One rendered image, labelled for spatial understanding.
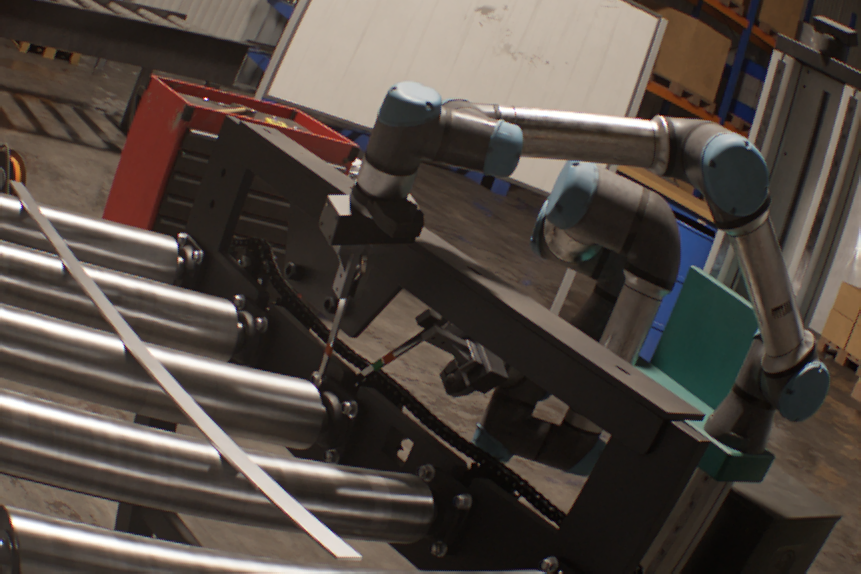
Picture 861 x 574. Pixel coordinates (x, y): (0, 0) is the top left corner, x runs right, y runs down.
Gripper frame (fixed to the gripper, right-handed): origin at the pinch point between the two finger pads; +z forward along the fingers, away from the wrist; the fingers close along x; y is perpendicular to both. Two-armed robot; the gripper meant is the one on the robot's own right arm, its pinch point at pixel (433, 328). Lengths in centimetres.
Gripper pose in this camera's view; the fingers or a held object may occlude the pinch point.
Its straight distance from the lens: 199.1
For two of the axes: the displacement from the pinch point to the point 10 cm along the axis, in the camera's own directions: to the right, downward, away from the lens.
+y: 7.7, -5.4, -3.4
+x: 3.0, 7.7, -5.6
